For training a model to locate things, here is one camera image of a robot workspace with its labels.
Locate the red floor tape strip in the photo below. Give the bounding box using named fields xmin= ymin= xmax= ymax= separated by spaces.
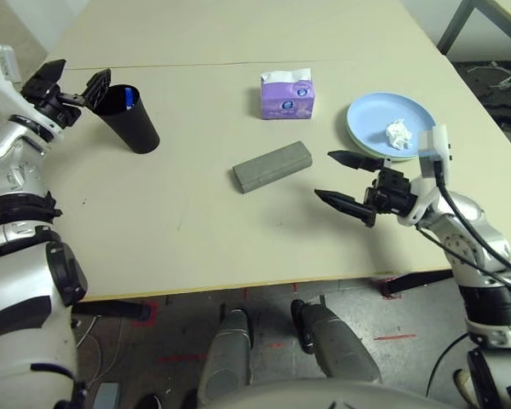
xmin=158 ymin=353 xmax=209 ymax=363

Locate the light blue plate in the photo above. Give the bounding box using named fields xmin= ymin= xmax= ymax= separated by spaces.
xmin=345 ymin=91 xmax=438 ymax=164

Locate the grey robot left leg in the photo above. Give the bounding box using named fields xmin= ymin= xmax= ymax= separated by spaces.
xmin=197 ymin=308 xmax=256 ymax=404

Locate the grey robot torso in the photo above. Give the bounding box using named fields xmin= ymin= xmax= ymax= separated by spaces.
xmin=195 ymin=378 xmax=465 ymax=409

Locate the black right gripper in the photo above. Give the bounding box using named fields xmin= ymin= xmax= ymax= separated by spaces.
xmin=313 ymin=149 xmax=419 ymax=229

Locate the black table base bar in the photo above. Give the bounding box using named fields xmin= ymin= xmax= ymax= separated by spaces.
xmin=71 ymin=299 xmax=151 ymax=323
xmin=382 ymin=268 xmax=455 ymax=297

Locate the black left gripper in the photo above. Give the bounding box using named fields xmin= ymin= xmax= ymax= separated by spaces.
xmin=21 ymin=59 xmax=112 ymax=129

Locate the black plastic cup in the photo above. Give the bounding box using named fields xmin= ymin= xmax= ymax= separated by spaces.
xmin=91 ymin=84 xmax=161 ymax=155

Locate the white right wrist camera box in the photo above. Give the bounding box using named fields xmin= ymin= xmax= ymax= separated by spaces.
xmin=417 ymin=124 xmax=453 ymax=180

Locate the white floor cable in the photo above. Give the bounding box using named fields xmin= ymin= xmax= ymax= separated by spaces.
xmin=74 ymin=317 xmax=127 ymax=389

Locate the worn white shoe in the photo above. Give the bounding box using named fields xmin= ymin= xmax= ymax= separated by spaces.
xmin=453 ymin=368 xmax=478 ymax=404

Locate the grey floor box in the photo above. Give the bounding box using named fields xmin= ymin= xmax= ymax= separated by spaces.
xmin=94 ymin=382 xmax=121 ymax=409

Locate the white plastic floor scrap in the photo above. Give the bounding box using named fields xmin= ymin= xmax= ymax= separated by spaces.
xmin=468 ymin=61 xmax=511 ymax=91

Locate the purple tissue pack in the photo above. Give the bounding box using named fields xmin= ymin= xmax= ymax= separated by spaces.
xmin=260 ymin=67 xmax=316 ymax=121

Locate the white tissue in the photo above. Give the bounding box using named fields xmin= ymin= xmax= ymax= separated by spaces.
xmin=384 ymin=119 xmax=413 ymax=151

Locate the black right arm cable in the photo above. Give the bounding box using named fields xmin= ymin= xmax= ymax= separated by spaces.
xmin=416 ymin=159 xmax=511 ymax=400

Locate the grey glasses case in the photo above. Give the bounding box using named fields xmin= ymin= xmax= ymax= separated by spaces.
xmin=232 ymin=140 xmax=313 ymax=196

